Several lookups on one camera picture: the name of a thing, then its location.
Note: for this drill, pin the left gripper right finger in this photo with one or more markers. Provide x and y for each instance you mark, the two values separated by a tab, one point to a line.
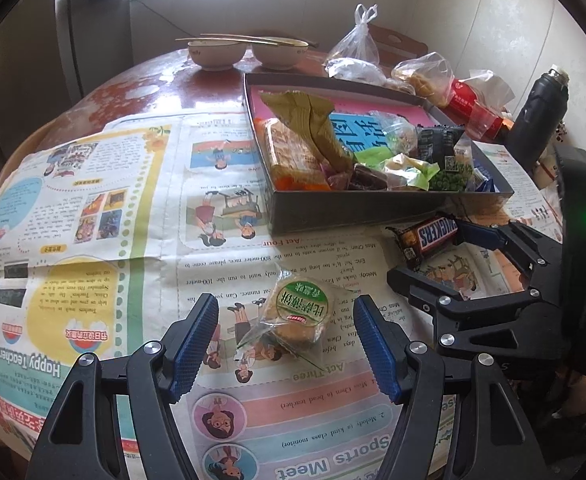
491	436

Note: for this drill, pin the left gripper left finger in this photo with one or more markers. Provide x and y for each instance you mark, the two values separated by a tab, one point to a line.
81	437

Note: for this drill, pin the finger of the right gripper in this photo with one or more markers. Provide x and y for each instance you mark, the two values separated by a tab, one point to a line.
524	247
436	299

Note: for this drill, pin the blue snack packet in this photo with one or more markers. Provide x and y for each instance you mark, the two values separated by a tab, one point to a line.
481	182

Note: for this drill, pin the pork floss cake pack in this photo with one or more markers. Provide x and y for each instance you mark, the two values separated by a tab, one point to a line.
463	152

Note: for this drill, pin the yellow pastry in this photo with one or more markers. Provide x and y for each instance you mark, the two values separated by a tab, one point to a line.
403	171

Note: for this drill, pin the green peas snack bag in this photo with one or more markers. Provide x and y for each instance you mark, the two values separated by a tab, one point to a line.
435	144

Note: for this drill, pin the round green-label pastry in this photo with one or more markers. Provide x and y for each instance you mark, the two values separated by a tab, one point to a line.
294	318

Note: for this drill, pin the dark brown cake roll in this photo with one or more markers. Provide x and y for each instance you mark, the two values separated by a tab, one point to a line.
364	178

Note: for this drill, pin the green milk snack wrapper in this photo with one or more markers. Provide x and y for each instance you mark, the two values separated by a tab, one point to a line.
373	157

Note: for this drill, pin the clear red-candy bag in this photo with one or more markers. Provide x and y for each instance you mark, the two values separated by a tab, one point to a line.
400	135

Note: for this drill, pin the orange rice cracker pack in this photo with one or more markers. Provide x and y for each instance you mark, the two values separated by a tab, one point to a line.
289	162

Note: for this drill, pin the yellow wafer snack pack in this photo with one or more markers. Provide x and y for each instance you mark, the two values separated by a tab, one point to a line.
308	116

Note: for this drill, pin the plastic bag of fried snacks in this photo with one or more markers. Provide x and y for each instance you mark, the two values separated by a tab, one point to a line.
430	75

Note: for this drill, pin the person's right hand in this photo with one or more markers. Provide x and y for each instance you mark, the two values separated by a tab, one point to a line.
574	395

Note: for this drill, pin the black thermos bottle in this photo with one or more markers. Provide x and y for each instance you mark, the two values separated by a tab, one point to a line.
539	117

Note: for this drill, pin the clear plastic cup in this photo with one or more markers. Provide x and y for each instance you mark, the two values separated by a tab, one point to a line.
482	124

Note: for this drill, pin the left newspaper sheet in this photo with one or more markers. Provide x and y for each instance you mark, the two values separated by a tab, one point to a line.
105	241

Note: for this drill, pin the red tissue pack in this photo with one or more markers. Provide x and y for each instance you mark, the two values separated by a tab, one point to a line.
482	86

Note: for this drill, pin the dark cardboard box tray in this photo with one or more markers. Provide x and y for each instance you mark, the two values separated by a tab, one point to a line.
298	211

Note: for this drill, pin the pink Chinese workbook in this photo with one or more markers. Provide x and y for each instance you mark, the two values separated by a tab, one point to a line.
353	123

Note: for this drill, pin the wooden chair back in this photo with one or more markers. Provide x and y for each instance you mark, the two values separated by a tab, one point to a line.
395	47

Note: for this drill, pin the crumpled clear plastic bag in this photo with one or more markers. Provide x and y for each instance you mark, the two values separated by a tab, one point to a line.
355	70

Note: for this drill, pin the tall tied plastic bag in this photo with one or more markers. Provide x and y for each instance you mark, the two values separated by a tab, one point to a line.
358	43

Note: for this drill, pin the right ceramic bowl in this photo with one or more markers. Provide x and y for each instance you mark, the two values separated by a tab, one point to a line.
280	56

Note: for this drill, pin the ceramic bowl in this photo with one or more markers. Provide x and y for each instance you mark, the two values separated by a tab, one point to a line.
280	56
215	55

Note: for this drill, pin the left ceramic bowl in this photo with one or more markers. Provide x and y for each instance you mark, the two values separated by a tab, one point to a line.
215	55

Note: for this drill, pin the chopsticks pair on bowls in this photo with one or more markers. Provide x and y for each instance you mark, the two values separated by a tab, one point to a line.
248	39

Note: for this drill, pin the dark refrigerator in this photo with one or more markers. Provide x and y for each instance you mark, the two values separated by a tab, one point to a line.
52	54

